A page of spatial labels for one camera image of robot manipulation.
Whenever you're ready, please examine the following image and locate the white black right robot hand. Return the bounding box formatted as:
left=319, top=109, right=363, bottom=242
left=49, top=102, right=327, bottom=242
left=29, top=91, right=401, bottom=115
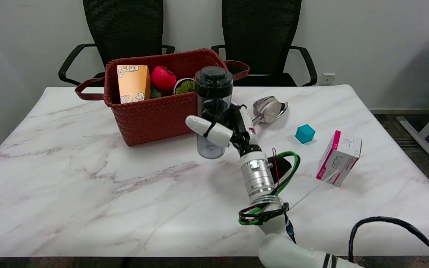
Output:
left=185, top=105, right=262, bottom=156

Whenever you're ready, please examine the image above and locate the black lidded clear bottle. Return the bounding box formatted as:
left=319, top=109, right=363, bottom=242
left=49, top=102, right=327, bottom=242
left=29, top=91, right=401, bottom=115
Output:
left=194, top=66, right=234, bottom=159

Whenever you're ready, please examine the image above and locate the red woven basket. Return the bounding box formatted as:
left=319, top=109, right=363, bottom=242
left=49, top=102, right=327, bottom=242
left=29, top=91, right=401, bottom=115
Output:
left=75, top=48, right=250, bottom=147

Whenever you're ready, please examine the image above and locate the silver metal scoop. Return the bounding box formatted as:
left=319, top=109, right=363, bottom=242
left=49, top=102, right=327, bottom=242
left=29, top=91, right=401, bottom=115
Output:
left=252, top=96, right=289, bottom=126

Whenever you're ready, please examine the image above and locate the green plant in white pot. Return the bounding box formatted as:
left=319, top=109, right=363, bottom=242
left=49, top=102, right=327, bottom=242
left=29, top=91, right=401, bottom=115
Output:
left=174, top=77, right=196, bottom=95

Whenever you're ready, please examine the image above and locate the black flat device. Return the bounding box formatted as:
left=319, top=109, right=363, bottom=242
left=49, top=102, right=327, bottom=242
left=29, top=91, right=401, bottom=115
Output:
left=267, top=156, right=293, bottom=186

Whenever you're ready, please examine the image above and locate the red toy strawberry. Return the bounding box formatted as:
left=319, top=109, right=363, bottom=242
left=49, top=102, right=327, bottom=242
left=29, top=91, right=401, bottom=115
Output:
left=151, top=66, right=177, bottom=93

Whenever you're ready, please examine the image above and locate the teal cube block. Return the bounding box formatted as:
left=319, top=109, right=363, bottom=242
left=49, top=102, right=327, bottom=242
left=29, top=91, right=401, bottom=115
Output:
left=295, top=124, right=316, bottom=144

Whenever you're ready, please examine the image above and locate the orange popcorn box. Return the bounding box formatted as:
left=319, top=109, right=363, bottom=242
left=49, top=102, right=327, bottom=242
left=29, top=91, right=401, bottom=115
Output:
left=117, top=65, right=151, bottom=104

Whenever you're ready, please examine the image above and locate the black mesh office chair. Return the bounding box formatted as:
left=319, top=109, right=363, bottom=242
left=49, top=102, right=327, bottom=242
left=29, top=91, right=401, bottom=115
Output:
left=211, top=0, right=318, bottom=87
left=58, top=0, right=176, bottom=88

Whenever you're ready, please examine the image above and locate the white zip tie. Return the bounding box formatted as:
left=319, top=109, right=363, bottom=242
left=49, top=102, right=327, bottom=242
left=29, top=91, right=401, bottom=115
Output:
left=288, top=169, right=340, bottom=210

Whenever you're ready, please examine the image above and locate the pink and white carton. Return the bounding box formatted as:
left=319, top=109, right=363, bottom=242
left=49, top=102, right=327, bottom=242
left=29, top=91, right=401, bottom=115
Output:
left=316, top=130, right=362, bottom=186

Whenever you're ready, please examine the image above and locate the thin red wire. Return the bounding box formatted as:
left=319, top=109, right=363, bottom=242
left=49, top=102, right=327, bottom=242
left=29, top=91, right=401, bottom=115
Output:
left=272, top=148, right=280, bottom=184

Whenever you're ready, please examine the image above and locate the green cable loop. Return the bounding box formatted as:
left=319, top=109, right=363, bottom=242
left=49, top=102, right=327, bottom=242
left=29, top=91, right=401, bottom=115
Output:
left=239, top=151, right=301, bottom=226

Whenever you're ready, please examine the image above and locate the thick black cable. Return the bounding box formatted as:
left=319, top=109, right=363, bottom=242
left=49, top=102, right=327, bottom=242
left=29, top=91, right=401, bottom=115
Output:
left=348, top=217, right=429, bottom=268

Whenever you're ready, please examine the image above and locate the white desk frame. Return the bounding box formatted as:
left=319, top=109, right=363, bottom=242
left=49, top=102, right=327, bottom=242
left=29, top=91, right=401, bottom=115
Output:
left=396, top=36, right=429, bottom=168

